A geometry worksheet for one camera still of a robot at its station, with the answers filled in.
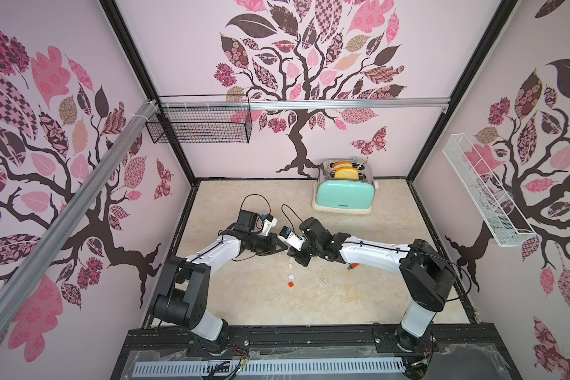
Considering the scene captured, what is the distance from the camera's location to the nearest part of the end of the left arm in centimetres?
77

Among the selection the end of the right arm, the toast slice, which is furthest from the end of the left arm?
the toast slice

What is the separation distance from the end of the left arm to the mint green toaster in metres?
0.32

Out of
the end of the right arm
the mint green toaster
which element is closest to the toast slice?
the mint green toaster

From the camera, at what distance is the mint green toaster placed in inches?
39.0

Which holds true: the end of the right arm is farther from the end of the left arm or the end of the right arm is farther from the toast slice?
the toast slice

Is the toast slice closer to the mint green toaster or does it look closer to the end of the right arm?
the mint green toaster

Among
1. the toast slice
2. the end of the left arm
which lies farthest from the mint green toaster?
the end of the left arm

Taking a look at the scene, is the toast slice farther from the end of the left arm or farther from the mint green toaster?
the end of the left arm
